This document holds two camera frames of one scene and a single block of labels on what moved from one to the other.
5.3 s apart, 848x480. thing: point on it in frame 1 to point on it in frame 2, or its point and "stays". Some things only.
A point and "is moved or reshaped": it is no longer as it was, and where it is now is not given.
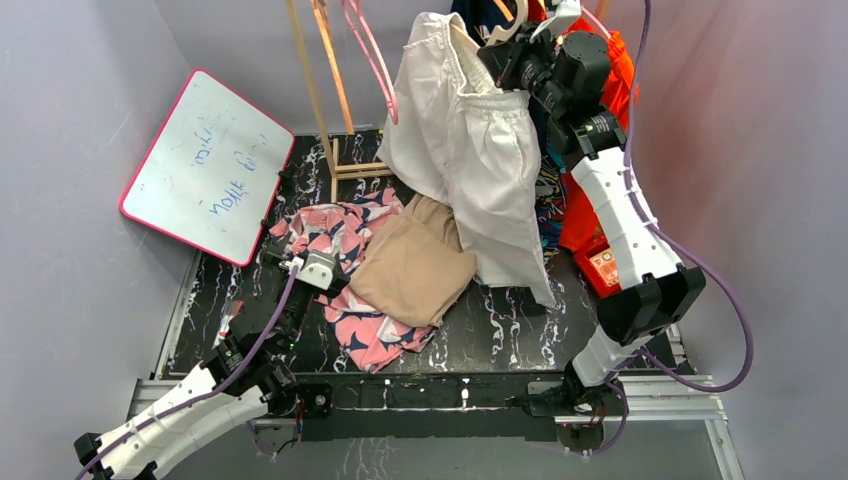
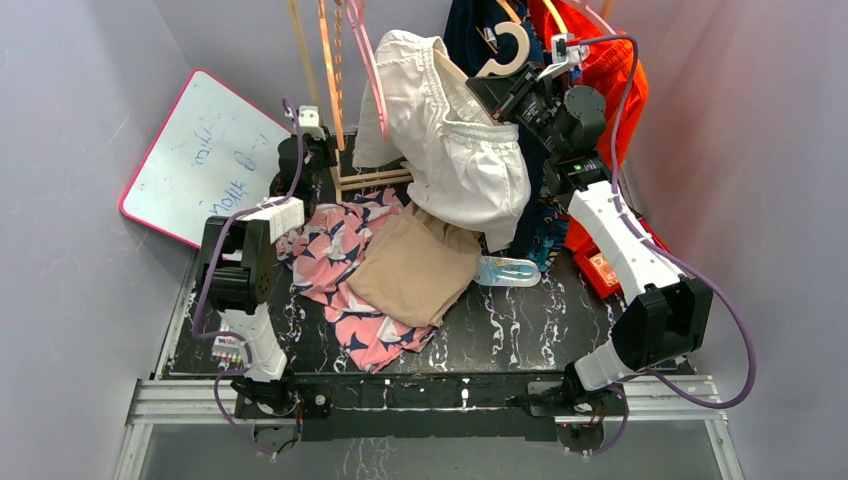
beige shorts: (414, 269) stays
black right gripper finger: (502, 60) to (496, 94)
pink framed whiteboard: (210, 173) stays
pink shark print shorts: (365, 331) stays
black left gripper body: (297, 304) to (322, 154)
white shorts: (456, 135) is moved or reshaped
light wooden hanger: (502, 34) is moved or reshaped
